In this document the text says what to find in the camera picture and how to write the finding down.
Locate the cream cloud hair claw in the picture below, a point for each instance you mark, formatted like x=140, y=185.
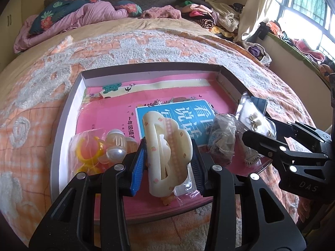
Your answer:
x=157, y=162

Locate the patterned bag of clothes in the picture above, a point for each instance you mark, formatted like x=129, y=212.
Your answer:
x=256, y=51

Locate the pink fuzzy garment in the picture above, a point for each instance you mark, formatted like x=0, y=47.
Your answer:
x=162, y=11

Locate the cream wardrobe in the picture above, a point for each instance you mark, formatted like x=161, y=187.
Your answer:
x=10, y=18

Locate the cream curtain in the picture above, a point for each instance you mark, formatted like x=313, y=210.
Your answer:
x=253, y=10

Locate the yellow hair clip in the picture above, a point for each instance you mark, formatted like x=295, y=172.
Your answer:
x=83, y=159

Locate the clothes on windowsill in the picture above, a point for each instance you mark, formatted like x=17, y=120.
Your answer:
x=306, y=49

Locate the dark jewelry packet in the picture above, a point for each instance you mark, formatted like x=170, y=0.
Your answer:
x=222, y=136

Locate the clear plastic packet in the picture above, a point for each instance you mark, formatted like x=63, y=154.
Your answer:
x=185, y=188

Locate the beige bed sheet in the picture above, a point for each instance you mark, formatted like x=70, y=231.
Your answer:
x=110, y=27

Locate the small floral pillow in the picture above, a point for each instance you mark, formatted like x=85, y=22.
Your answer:
x=130, y=7

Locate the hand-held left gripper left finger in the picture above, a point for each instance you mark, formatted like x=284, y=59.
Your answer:
x=137, y=167

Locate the large floral pillow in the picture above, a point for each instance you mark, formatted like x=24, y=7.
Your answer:
x=49, y=14

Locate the grey cardboard box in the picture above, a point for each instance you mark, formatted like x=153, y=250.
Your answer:
x=68, y=115

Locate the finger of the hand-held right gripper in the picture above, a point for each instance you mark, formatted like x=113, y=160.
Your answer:
x=308, y=133
x=261, y=141

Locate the pearl hair claw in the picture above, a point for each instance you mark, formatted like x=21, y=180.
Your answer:
x=117, y=153

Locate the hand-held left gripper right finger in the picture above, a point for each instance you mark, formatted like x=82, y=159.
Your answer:
x=197, y=167

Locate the pink book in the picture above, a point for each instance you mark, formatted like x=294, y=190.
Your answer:
x=110, y=115

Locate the pink quilt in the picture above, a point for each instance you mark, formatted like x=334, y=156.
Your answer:
x=78, y=15

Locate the pile of clothes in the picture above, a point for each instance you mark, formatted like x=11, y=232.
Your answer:
x=201, y=18

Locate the earring packet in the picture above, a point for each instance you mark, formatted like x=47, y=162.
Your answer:
x=251, y=112

